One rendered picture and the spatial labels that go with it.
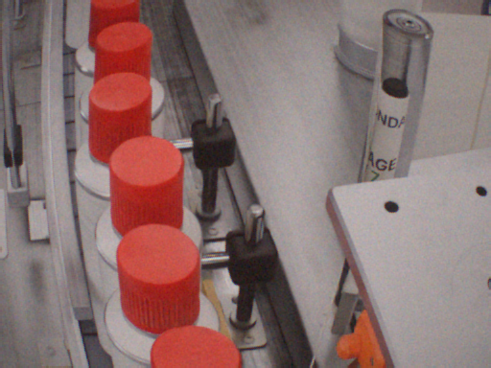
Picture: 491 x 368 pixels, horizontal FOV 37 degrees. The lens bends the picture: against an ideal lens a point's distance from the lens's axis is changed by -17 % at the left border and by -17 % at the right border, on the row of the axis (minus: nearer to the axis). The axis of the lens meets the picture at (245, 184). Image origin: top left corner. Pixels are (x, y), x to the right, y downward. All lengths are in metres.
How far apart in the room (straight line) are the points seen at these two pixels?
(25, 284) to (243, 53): 0.32
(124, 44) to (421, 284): 0.24
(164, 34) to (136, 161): 0.56
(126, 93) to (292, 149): 0.31
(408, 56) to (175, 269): 0.25
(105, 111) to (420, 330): 0.21
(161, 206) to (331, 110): 0.39
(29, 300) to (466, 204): 0.43
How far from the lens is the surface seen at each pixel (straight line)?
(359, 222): 0.25
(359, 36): 0.76
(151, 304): 0.32
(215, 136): 0.62
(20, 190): 0.62
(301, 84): 0.75
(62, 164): 0.54
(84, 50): 0.50
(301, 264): 0.60
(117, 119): 0.39
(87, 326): 0.55
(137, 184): 0.35
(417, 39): 0.51
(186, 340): 0.29
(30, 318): 0.62
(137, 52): 0.43
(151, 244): 0.32
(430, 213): 0.26
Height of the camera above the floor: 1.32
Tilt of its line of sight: 43 degrees down
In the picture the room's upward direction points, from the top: 6 degrees clockwise
